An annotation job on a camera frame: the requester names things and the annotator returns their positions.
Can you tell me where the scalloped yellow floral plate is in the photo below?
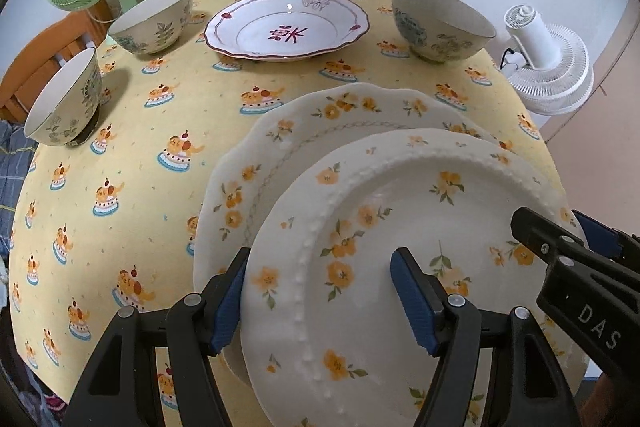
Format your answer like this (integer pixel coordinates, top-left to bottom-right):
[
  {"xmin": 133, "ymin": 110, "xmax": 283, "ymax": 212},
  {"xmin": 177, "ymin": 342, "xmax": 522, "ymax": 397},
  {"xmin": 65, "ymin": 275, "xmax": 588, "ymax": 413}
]
[{"xmin": 192, "ymin": 82, "xmax": 511, "ymax": 383}]

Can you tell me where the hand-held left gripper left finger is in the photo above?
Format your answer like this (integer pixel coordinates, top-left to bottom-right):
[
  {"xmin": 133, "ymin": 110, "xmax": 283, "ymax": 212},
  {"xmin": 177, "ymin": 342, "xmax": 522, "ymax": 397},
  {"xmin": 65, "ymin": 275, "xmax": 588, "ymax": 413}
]
[{"xmin": 62, "ymin": 247, "xmax": 249, "ymax": 427}]

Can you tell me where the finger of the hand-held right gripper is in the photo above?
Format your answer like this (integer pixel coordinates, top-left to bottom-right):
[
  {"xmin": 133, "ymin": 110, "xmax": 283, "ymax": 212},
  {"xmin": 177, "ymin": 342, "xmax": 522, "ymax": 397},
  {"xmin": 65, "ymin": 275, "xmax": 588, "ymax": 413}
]
[
  {"xmin": 572, "ymin": 209, "xmax": 640, "ymax": 272},
  {"xmin": 511, "ymin": 207, "xmax": 640, "ymax": 380}
]

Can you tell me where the yellow printed tablecloth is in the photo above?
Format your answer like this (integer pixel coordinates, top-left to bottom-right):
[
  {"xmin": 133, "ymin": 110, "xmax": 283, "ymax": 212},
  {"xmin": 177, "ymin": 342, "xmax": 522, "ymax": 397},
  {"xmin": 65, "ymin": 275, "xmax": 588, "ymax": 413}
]
[{"xmin": 7, "ymin": 0, "xmax": 591, "ymax": 427}]

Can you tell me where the grey plaid blanket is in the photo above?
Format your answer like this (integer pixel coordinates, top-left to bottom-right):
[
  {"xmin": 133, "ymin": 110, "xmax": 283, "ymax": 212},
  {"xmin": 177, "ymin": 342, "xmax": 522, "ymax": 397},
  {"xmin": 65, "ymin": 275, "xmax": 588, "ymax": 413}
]
[{"xmin": 0, "ymin": 119, "xmax": 38, "ymax": 253}]

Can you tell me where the beaded-rim yellow floral plate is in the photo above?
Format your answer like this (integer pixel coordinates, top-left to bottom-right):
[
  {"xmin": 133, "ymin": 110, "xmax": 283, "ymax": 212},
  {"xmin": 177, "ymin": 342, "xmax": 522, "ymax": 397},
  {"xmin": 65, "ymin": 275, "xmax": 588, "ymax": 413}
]
[{"xmin": 240, "ymin": 127, "xmax": 588, "ymax": 427}]

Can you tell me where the red-trimmed white deep plate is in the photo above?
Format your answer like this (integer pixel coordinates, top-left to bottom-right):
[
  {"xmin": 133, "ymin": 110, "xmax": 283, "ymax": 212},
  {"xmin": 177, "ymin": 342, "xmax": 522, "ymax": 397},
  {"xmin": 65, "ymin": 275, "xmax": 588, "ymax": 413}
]
[{"xmin": 203, "ymin": 0, "xmax": 371, "ymax": 62}]

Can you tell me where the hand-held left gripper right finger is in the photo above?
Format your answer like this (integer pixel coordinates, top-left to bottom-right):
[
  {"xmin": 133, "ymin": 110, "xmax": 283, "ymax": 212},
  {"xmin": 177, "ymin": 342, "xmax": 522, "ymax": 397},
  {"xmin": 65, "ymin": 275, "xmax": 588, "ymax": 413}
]
[{"xmin": 390, "ymin": 247, "xmax": 583, "ymax": 427}]

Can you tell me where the white desk fan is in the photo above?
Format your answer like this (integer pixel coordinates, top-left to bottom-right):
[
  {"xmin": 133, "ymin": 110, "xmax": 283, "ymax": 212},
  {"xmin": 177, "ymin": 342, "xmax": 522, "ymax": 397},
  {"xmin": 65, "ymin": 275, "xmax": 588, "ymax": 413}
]
[{"xmin": 500, "ymin": 4, "xmax": 596, "ymax": 116}]

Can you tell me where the leaf print ceramic bowl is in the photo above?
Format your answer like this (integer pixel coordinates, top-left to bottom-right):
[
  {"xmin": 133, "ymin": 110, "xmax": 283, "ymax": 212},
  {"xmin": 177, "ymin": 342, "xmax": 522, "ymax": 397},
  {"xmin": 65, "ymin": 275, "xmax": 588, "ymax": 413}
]
[{"xmin": 107, "ymin": 0, "xmax": 195, "ymax": 56}]

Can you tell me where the blue floral ceramic bowl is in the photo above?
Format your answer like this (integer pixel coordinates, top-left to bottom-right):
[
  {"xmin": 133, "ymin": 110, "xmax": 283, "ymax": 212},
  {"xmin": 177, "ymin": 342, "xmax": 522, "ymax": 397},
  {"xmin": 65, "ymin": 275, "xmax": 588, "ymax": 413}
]
[{"xmin": 390, "ymin": 0, "xmax": 497, "ymax": 65}]

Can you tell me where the grey flower ceramic bowl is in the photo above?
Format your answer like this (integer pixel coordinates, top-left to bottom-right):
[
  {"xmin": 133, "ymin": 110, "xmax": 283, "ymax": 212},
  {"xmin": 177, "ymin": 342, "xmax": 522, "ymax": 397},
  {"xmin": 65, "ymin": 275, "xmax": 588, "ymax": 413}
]
[{"xmin": 23, "ymin": 47, "xmax": 103, "ymax": 148}]

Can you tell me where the wooden bed headboard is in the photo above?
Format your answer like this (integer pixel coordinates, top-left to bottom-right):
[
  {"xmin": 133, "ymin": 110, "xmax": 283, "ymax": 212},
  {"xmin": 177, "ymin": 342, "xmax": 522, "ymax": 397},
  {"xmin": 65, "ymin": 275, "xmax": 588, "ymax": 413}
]
[{"xmin": 0, "ymin": 0, "xmax": 113, "ymax": 122}]

